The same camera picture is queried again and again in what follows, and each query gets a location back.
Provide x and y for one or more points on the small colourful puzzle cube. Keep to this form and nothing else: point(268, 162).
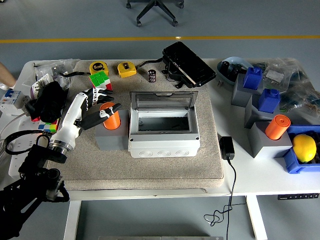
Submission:
point(50, 127)

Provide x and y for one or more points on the black capacitor cylinder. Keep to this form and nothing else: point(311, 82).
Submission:
point(151, 76)

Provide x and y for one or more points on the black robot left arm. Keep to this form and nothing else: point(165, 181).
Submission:
point(32, 185)

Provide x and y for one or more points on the large colourful puzzle cube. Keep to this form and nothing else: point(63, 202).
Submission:
point(98, 78)

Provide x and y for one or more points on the yellow lemon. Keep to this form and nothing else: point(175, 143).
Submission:
point(303, 148)

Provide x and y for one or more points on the orange cylinder battery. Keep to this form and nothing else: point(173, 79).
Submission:
point(111, 122)
point(277, 127)

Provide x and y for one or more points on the blue plastic bin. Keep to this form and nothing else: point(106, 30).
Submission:
point(292, 165)

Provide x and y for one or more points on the blue plastic block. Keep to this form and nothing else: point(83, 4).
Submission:
point(268, 101)
point(252, 78)

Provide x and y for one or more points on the light blue bowl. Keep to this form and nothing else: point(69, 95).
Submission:
point(225, 76)

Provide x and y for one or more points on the yellow tape measure round label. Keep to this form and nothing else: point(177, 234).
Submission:
point(98, 67)

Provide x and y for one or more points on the grey-brown fabric mat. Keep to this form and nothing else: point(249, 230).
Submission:
point(175, 172)

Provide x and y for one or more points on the white power strip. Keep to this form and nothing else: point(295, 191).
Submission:
point(27, 125)

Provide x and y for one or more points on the black table control panel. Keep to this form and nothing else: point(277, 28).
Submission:
point(297, 196)

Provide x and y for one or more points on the white blue circuit breaker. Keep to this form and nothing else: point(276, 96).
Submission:
point(10, 97)

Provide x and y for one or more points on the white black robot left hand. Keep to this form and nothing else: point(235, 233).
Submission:
point(72, 117)

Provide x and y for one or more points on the clear bags of parts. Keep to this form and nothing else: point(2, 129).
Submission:
point(300, 82)

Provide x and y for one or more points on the white junction box clear lid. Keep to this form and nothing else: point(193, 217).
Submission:
point(162, 148)

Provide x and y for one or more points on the black power adapter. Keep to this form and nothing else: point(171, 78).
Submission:
point(227, 147)

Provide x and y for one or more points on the black zip case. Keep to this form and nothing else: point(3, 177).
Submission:
point(190, 65)

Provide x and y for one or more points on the grey holder block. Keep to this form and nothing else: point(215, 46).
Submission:
point(260, 145)
point(252, 117)
point(240, 97)

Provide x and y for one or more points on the clear bags of hardware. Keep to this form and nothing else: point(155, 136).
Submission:
point(47, 68)

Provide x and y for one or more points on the white table leg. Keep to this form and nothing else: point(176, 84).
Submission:
point(256, 220)
point(71, 220)

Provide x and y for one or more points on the black capacitor in bowl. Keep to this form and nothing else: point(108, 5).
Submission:
point(225, 66)
point(233, 73)

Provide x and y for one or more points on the yellow tape measure square label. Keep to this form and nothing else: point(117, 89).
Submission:
point(126, 69)

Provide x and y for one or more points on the black office chair base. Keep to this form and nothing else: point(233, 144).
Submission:
point(156, 10)

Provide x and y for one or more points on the grey block with round hole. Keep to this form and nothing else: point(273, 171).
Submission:
point(110, 141)

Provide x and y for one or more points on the black folded cloth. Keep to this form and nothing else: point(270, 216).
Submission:
point(50, 102)

